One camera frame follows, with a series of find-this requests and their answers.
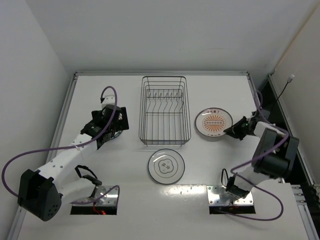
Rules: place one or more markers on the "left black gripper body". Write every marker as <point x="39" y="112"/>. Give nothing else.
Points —
<point x="124" y="118"/>

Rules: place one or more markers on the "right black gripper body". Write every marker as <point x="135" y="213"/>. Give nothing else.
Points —
<point x="238" y="127"/>

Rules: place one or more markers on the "orange sunburst plate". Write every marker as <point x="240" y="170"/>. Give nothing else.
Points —
<point x="212" y="122"/>

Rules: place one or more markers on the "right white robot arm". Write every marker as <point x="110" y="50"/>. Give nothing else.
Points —
<point x="273" y="158"/>

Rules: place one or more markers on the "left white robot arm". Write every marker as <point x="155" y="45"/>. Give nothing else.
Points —
<point x="42" y="192"/>

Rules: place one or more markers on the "white plate dark rim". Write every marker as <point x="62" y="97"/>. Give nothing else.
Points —
<point x="166" y="166"/>

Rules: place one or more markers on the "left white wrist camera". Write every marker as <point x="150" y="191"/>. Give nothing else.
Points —
<point x="108" y="99"/>

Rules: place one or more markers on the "grey wire dish rack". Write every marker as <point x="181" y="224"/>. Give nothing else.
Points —
<point x="164" y="117"/>

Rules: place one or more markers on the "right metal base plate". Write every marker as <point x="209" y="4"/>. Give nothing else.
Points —
<point x="217" y="197"/>

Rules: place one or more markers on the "metal base plate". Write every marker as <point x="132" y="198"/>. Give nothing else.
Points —
<point x="105" y="195"/>
<point x="217" y="197"/>

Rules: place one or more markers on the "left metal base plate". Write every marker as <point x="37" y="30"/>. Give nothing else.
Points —
<point x="105" y="195"/>

